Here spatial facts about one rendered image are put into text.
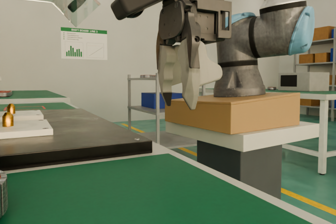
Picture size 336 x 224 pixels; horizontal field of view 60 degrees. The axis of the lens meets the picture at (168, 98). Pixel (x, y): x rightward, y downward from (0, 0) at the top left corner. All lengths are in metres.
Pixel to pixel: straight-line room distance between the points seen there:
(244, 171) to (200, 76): 0.47
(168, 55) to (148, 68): 6.07
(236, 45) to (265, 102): 0.19
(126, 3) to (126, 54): 5.96
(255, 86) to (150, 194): 0.58
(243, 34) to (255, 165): 0.36
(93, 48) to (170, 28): 5.75
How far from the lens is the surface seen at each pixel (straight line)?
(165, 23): 0.43
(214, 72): 0.40
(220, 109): 0.70
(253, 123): 0.73
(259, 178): 0.87
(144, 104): 3.63
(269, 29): 0.81
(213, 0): 0.42
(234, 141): 0.71
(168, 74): 0.44
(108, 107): 6.21
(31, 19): 6.08
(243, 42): 0.83
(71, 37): 6.09
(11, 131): 0.58
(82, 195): 0.34
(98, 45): 6.18
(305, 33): 0.80
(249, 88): 0.83
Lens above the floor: 0.87
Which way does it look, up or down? 3 degrees down
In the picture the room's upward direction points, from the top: straight up
